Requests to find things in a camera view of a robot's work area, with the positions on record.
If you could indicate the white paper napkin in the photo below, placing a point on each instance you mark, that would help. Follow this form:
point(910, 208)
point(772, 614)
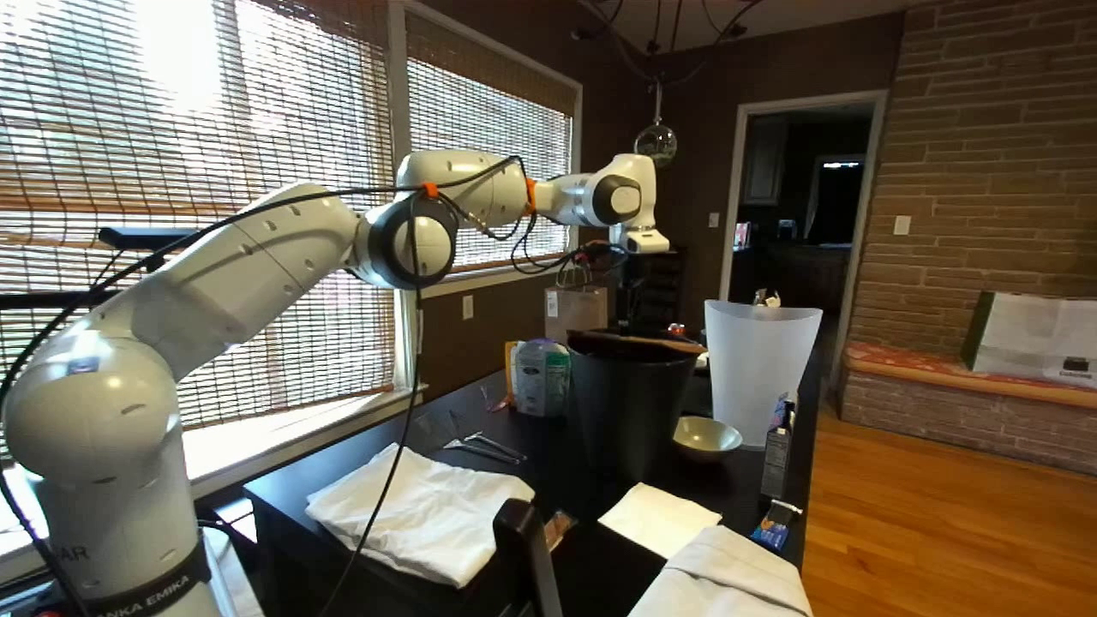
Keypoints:
point(654, 518)

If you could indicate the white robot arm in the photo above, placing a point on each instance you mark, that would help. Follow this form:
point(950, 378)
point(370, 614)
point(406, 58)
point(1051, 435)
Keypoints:
point(94, 403)

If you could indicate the black bin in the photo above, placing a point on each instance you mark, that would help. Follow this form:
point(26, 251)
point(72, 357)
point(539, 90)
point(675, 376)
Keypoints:
point(626, 409)

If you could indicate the white plastic bin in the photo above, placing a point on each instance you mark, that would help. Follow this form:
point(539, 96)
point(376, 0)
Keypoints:
point(755, 357)

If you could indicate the white green pouch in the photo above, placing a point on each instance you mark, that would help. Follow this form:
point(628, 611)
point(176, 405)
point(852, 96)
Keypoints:
point(539, 378)

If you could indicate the metal tongs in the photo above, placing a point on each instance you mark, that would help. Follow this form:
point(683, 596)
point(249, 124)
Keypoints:
point(488, 446)

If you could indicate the grey bowl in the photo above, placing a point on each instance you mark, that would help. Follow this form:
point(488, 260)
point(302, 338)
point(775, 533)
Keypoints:
point(702, 435)

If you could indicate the hanging glass globe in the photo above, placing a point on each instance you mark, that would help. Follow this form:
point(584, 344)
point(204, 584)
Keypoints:
point(658, 143)

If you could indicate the small brown snack wrapper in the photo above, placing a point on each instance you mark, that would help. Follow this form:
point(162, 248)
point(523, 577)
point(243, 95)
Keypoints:
point(555, 529)

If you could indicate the large white folded cloth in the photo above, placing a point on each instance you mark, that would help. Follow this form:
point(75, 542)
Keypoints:
point(419, 515)

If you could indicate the spray bottle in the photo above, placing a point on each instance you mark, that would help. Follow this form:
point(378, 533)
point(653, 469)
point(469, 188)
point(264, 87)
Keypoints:
point(780, 446)

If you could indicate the white cloth at table edge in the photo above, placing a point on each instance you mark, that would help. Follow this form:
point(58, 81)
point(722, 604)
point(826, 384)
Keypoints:
point(725, 573)

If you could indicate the blue snack bar wrapper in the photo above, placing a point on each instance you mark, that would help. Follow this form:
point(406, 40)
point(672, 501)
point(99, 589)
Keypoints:
point(775, 524)

